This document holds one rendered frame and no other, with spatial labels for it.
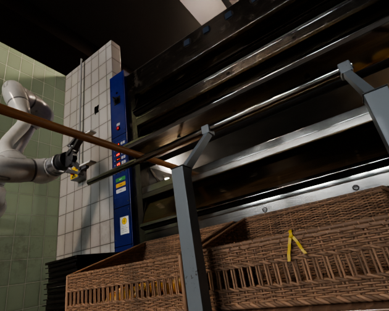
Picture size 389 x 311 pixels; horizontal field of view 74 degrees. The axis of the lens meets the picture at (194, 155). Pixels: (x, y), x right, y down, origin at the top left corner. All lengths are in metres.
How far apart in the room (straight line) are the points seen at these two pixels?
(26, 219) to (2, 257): 0.27
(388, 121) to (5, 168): 1.22
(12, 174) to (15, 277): 1.05
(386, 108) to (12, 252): 2.10
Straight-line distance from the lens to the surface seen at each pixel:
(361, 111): 1.25
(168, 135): 1.46
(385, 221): 0.66
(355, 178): 1.17
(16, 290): 2.18
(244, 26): 1.67
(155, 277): 0.89
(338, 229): 0.66
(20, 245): 2.20
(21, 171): 1.27
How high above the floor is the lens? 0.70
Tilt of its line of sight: 23 degrees up
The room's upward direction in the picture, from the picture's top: 9 degrees counter-clockwise
